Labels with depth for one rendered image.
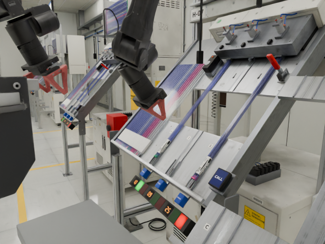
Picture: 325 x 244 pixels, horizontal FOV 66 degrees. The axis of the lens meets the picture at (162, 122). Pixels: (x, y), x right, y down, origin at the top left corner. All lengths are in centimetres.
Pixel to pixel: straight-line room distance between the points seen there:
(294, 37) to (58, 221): 92
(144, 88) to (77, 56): 461
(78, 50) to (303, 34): 469
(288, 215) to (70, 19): 916
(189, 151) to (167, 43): 152
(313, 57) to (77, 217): 88
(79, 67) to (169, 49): 325
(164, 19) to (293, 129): 162
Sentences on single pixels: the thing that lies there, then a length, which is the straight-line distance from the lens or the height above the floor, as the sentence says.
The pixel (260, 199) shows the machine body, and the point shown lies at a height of 61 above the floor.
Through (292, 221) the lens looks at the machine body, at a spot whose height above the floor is 54.
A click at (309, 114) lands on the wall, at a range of 269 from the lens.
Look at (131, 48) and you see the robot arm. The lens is 62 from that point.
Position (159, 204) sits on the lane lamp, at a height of 65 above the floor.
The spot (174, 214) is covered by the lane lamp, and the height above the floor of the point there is 66.
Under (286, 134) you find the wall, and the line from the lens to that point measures 284.
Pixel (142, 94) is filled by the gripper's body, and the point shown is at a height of 99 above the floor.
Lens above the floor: 105
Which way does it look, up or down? 11 degrees down
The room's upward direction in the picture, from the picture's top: straight up
